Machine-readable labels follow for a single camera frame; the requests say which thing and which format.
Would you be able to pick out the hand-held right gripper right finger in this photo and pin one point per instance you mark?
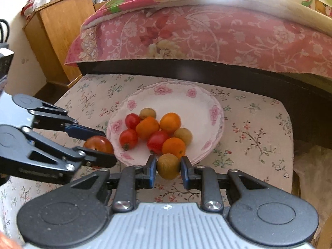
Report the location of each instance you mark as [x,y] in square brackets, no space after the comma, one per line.
[184,171]

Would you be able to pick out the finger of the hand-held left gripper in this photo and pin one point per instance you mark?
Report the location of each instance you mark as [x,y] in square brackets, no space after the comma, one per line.
[101,159]
[83,131]

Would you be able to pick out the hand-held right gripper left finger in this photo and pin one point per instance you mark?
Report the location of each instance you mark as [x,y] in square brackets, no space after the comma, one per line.
[153,168]

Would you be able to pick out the red cherry tomato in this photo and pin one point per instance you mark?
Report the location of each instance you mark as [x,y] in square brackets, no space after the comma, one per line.
[157,141]
[132,120]
[101,144]
[128,138]

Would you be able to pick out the small brown round fruit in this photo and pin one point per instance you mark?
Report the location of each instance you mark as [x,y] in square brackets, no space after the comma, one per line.
[168,166]
[183,136]
[147,113]

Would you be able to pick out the white floral plate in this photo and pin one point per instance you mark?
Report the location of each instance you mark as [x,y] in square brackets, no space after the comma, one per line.
[197,114]
[207,157]

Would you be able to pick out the small mandarin orange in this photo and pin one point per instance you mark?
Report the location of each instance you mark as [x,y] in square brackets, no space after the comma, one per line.
[170,123]
[147,127]
[173,147]

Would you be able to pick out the floral tablecloth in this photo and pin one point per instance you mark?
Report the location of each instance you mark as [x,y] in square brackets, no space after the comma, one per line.
[246,124]

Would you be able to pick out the wooden cabinet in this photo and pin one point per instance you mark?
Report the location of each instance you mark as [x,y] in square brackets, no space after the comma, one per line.
[59,36]

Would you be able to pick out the red floral cloth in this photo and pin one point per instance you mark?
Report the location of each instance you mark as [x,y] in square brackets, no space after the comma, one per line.
[27,9]

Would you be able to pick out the pink floral bedsheet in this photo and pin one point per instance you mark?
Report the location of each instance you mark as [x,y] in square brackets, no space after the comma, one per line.
[233,36]

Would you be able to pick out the cream floral quilt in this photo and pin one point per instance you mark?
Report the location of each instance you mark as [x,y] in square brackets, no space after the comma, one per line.
[259,5]

